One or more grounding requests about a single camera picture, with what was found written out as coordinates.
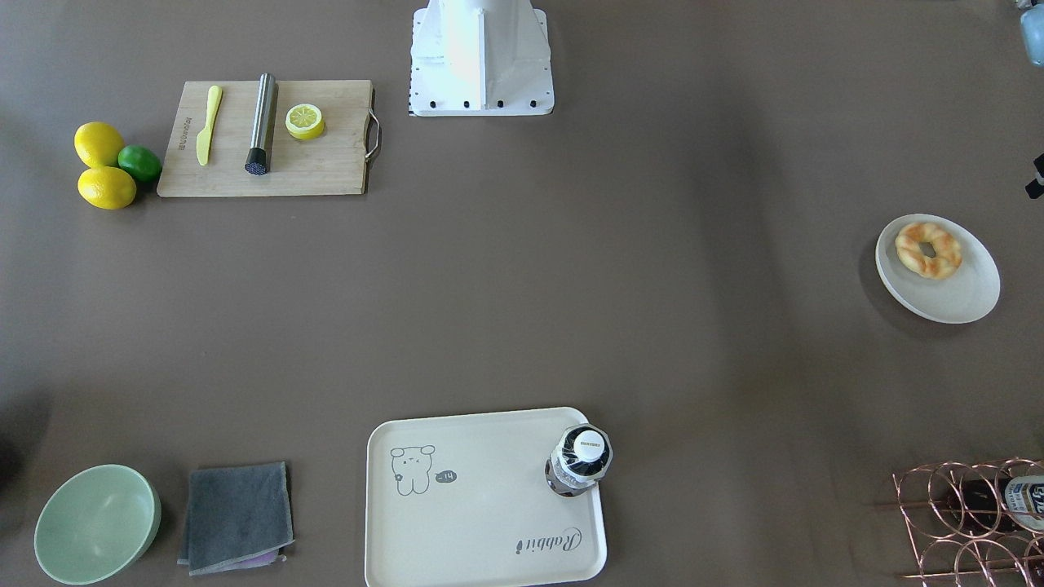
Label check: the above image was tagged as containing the glazed twisted donut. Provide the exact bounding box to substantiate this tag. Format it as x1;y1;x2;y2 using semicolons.
894;222;963;281

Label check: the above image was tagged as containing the white round plate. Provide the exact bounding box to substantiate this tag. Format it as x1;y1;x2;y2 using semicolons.
874;214;1002;324

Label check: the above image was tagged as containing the cream rabbit tray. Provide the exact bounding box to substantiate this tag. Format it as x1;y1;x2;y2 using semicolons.
363;406;608;586

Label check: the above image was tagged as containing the half lemon slice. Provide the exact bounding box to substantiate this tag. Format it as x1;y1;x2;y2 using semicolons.
285;104;325;140

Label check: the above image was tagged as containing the steel cylindrical muddler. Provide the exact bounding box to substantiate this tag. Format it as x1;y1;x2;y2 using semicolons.
245;72;277;177

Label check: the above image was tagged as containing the wooden cutting board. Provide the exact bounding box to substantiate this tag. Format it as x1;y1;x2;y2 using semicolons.
157;79;379;198

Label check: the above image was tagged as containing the grey folded cloth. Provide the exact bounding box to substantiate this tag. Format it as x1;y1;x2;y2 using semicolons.
177;461;294;576

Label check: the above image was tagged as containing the yellow plastic knife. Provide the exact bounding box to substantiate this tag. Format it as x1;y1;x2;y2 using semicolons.
195;85;223;166

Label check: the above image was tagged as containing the green lime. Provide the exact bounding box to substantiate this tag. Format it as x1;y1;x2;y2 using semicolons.
117;144;161;183

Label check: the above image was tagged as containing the yellow lemon lower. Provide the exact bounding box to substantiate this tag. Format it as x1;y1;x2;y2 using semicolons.
77;166;138;210

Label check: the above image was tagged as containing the yellow lemon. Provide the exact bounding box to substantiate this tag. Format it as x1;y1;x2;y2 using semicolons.
73;121;126;169
77;166;138;210

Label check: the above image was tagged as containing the yellow lemon upper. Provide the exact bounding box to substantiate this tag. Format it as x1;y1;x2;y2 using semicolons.
73;121;126;169

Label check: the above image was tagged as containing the green bowl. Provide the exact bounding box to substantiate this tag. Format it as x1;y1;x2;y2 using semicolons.
33;464;161;586

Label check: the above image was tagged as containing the bottle in rack upper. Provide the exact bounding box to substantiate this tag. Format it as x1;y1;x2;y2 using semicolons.
955;475;1043;534

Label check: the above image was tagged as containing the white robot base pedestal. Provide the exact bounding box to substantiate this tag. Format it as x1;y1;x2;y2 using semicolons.
408;1;555;117

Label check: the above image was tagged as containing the copper wire bottle rack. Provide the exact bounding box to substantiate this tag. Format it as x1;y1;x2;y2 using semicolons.
875;457;1043;586

